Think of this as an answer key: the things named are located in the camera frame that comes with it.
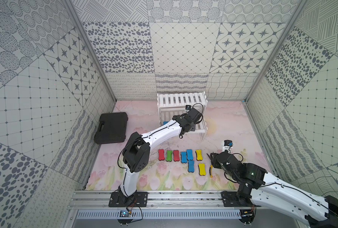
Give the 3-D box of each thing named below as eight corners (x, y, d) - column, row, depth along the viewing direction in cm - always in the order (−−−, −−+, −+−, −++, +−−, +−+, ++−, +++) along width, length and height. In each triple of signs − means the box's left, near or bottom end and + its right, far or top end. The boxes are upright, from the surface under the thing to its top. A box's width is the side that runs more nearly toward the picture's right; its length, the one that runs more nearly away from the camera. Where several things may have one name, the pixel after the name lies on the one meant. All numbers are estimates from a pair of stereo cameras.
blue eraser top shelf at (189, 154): (186, 160, 90) (187, 158, 87) (186, 151, 94) (186, 149, 91) (192, 160, 90) (193, 158, 87) (191, 151, 94) (192, 149, 91)
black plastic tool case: (94, 144, 96) (90, 140, 92) (105, 116, 112) (102, 111, 107) (123, 144, 96) (121, 140, 92) (130, 116, 112) (128, 111, 107)
